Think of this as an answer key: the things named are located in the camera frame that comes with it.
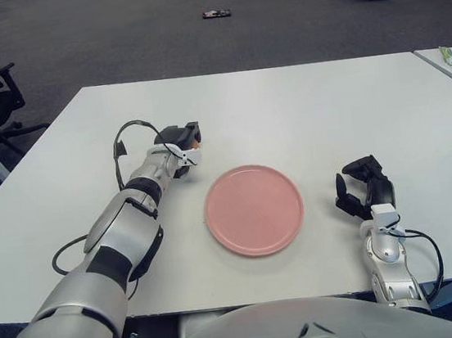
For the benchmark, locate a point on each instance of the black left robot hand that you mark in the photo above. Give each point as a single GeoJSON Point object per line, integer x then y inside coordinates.
{"type": "Point", "coordinates": [174, 135]}

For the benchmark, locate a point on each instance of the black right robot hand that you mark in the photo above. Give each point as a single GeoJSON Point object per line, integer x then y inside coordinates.
{"type": "Point", "coordinates": [383, 191]}

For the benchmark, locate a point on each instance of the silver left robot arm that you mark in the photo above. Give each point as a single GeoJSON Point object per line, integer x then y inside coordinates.
{"type": "Point", "coordinates": [122, 227]}

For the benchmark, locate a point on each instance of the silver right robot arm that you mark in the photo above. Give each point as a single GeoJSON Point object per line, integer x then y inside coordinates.
{"type": "Point", "coordinates": [387, 256]}

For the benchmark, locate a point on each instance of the pink round plate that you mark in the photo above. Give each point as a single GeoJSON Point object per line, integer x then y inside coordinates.
{"type": "Point", "coordinates": [254, 211]}

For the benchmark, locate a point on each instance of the black tray on floor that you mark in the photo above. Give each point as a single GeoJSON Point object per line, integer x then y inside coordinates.
{"type": "Point", "coordinates": [217, 13]}

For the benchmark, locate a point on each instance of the green white tube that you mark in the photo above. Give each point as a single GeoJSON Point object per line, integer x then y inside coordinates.
{"type": "Point", "coordinates": [447, 55]}

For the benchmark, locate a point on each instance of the silver robot torso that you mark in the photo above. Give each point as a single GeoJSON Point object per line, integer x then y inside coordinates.
{"type": "Point", "coordinates": [271, 336]}

